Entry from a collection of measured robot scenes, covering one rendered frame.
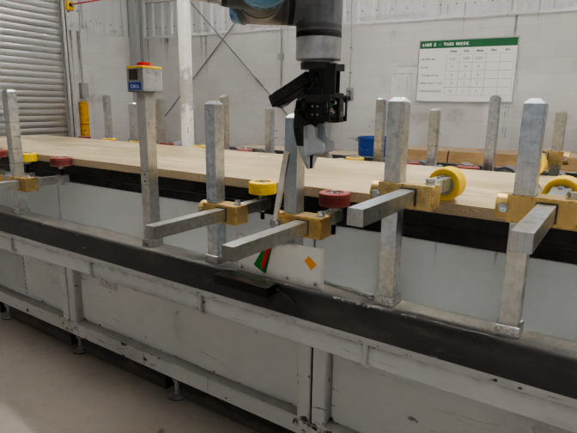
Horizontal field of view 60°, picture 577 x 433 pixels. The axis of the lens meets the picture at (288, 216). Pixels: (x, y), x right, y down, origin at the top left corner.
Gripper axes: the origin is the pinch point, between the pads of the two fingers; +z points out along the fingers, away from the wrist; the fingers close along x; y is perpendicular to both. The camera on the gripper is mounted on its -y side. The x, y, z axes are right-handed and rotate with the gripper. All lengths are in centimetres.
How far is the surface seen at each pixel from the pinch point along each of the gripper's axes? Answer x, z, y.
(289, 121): 6.4, -8.0, -9.2
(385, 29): 691, -131, -306
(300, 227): 2.6, 15.1, -3.2
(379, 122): 115, -5, -38
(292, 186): 6.5, 6.8, -8.2
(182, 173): 26, 11, -67
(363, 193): 27.8, 10.6, -0.3
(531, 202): 6.8, 4.3, 42.7
